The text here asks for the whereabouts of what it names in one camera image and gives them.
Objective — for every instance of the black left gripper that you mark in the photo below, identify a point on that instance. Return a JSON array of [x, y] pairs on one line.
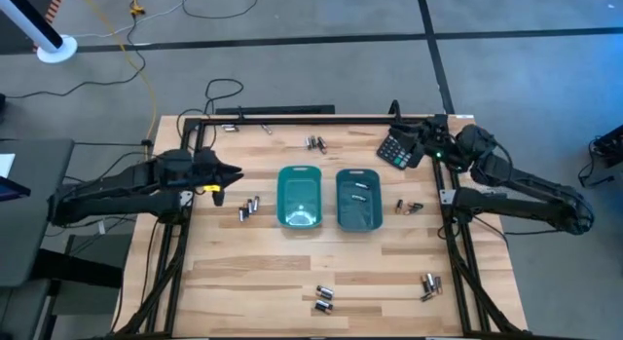
[[202, 172]]

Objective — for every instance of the dark grey side table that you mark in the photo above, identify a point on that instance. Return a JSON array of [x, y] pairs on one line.
[[34, 208]]

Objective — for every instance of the bright teal plastic bin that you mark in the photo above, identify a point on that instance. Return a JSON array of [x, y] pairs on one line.
[[299, 203]]

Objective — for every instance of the black clamp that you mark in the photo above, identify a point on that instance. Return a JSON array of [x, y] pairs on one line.
[[395, 111]]

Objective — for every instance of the black aluminium table frame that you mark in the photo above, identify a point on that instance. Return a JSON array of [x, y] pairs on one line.
[[316, 121]]

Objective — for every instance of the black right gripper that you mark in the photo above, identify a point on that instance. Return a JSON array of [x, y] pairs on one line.
[[433, 135]]

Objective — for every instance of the silver black Energizer battery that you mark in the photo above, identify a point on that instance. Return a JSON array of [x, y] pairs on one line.
[[325, 289], [323, 300]]

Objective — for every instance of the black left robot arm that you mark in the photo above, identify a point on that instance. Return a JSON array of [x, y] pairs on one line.
[[112, 189]]

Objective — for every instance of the black desk calculator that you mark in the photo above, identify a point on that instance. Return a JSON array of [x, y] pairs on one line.
[[392, 155]]

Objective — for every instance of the white pole with round base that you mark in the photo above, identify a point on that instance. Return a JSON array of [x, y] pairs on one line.
[[56, 50]]

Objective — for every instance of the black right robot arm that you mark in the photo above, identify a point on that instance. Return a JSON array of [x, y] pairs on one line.
[[525, 194]]

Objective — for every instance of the black electronic device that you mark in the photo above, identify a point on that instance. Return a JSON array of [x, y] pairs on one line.
[[611, 145]]

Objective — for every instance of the blue tablet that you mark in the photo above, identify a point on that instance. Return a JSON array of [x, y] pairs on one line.
[[12, 189]]

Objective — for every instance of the dark blue-teal plastic bin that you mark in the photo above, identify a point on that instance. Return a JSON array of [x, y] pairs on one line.
[[357, 218]]

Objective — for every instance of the black flat bar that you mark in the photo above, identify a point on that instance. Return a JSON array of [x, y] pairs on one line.
[[272, 109]]

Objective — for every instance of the white paper sheet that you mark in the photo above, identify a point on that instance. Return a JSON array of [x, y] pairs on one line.
[[6, 164]]

